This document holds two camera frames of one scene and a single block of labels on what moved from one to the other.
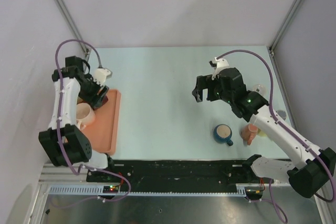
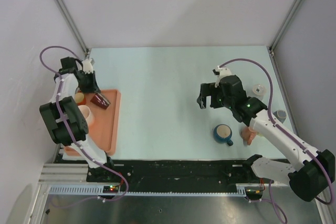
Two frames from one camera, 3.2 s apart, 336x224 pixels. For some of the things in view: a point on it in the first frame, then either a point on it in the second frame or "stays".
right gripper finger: [198, 93] -> [201, 99]
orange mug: [80, 100] stays
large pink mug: [85, 115] stays
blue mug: [222, 134] stays
